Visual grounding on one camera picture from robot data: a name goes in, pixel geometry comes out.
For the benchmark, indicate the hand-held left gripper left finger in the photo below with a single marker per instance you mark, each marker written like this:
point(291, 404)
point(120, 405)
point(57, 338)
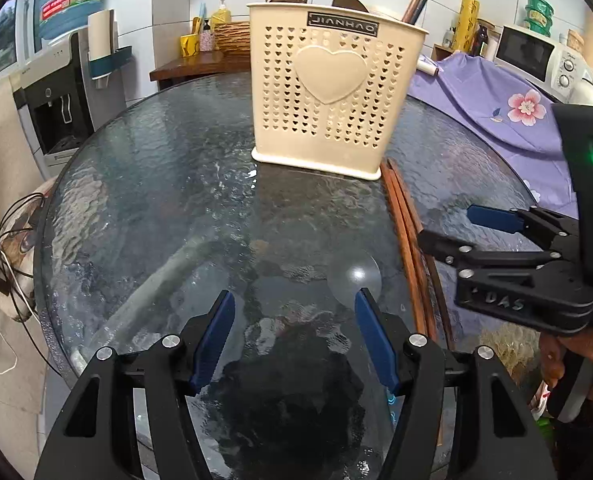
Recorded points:
point(215, 340)

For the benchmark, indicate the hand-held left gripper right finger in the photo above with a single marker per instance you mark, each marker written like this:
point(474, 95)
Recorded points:
point(374, 342)

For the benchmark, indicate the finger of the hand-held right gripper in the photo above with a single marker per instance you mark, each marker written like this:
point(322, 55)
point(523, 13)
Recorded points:
point(491, 216)
point(476, 252)

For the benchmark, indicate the clear plastic spoon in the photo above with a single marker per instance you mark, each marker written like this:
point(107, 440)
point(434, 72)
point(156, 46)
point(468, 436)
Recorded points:
point(354, 275)

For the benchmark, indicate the cream perforated utensil holder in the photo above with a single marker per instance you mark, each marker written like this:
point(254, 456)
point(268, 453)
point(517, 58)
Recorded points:
point(331, 110)

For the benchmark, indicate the purple floral cloth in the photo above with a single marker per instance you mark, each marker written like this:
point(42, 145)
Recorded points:
point(476, 105)

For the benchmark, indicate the white pan with lid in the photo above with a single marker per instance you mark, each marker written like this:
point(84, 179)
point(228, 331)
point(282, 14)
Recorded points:
point(428, 67)

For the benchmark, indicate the white microwave oven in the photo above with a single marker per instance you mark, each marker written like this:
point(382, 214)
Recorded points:
point(536, 57)

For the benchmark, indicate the brown glass bottle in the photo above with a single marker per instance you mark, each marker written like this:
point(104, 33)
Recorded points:
point(481, 40)

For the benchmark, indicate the small clear bottle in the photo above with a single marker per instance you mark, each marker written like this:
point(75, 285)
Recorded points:
point(449, 39)

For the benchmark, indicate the yellow roll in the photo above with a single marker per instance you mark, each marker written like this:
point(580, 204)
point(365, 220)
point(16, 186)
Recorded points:
point(468, 25)

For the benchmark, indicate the glass jar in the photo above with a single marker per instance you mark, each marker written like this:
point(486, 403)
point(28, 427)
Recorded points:
point(574, 42)

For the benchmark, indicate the stack of green noodle cups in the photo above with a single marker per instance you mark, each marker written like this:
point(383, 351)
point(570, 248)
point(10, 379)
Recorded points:
point(538, 15)

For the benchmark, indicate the cat print cushion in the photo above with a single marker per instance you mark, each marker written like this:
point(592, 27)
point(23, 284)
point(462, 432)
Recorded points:
point(24, 250)

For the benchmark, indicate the dark wooden counter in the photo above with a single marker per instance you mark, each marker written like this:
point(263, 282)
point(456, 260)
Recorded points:
point(196, 67)

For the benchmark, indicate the grey water dispenser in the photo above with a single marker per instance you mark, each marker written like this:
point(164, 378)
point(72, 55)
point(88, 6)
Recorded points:
point(61, 100)

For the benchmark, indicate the yellow cup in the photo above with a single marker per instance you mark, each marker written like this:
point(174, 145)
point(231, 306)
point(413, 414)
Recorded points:
point(189, 46)

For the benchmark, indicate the pink patterned pump bottle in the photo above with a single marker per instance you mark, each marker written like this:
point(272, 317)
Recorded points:
point(207, 39)

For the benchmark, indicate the woven pattern wash basin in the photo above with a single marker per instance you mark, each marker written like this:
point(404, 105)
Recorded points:
point(232, 37)

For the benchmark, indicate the yellow soap dispenser bottle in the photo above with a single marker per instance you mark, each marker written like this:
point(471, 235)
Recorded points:
point(221, 12)

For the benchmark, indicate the sliding window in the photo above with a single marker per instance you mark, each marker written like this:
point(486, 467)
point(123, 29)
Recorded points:
point(1, 40)

